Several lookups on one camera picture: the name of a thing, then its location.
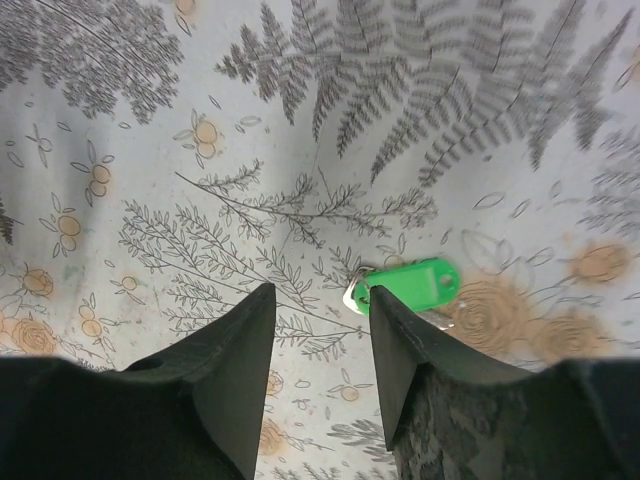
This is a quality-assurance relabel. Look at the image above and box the floral table mat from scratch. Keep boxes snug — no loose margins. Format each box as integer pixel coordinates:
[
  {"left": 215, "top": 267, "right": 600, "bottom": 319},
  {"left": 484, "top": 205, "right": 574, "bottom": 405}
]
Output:
[{"left": 1, "top": 1, "right": 639, "bottom": 479}]

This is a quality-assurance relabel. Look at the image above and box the green key tag with key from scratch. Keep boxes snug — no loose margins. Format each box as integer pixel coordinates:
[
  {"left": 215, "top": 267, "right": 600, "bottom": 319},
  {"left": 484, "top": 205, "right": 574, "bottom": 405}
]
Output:
[{"left": 342, "top": 257, "right": 461, "bottom": 331}]

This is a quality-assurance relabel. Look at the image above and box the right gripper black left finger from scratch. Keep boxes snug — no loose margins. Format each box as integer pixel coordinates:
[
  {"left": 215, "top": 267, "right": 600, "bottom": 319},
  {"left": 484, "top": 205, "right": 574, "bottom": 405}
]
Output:
[{"left": 1, "top": 283, "right": 276, "bottom": 479}]

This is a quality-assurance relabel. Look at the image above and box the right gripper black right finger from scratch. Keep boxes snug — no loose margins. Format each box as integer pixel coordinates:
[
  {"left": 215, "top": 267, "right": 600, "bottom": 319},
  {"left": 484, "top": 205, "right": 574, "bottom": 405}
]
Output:
[{"left": 369, "top": 286, "right": 639, "bottom": 479}]

